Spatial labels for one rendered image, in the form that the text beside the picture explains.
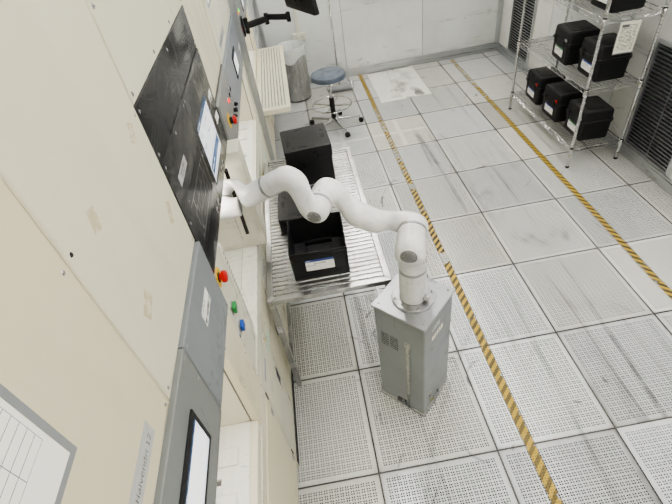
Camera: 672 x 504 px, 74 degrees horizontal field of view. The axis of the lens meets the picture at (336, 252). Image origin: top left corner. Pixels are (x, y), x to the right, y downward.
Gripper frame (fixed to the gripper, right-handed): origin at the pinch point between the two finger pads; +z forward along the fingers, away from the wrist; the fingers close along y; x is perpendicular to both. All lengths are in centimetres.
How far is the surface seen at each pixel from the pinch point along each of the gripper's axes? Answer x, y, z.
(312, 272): -42, -5, -55
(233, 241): -30.2, 15.3, -19.0
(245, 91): -13, 160, -27
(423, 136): -122, 241, -178
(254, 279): -35.5, -9.0, -28.3
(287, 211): -36, 40, -46
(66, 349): 65, -121, -30
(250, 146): -35, 119, -25
